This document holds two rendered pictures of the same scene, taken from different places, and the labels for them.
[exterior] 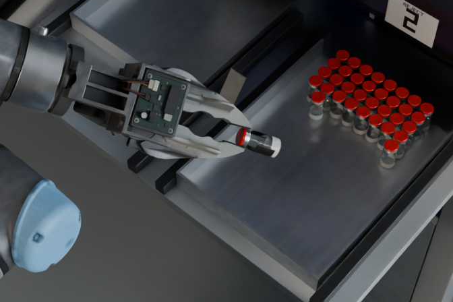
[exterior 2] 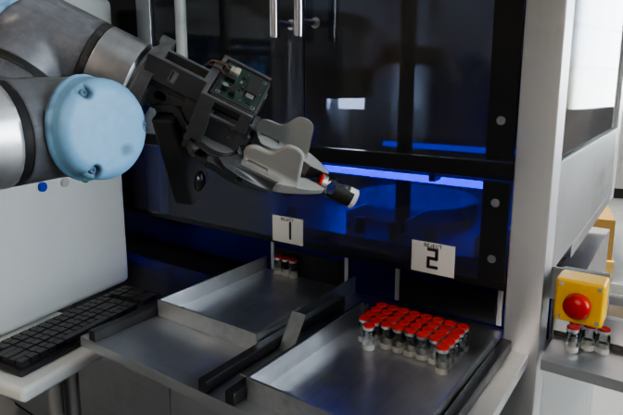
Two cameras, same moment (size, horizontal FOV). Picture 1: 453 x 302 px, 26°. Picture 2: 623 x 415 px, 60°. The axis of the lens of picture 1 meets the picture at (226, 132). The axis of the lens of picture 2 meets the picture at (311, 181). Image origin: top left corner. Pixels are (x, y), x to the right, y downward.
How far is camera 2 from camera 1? 0.75 m
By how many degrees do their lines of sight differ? 44
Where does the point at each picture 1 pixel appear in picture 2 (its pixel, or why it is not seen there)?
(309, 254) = not seen: outside the picture
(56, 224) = (112, 89)
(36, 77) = (117, 43)
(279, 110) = (336, 347)
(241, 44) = not seen: hidden behind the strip
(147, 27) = (220, 312)
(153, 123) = (235, 94)
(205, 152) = (286, 177)
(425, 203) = (489, 396)
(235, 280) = not seen: outside the picture
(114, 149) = (185, 379)
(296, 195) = (364, 397)
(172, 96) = (253, 81)
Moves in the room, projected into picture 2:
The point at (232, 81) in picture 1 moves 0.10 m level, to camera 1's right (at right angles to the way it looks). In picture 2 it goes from (294, 321) to (349, 319)
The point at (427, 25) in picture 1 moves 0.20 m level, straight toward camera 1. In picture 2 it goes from (446, 256) to (453, 298)
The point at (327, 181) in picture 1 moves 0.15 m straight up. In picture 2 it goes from (391, 387) to (394, 295)
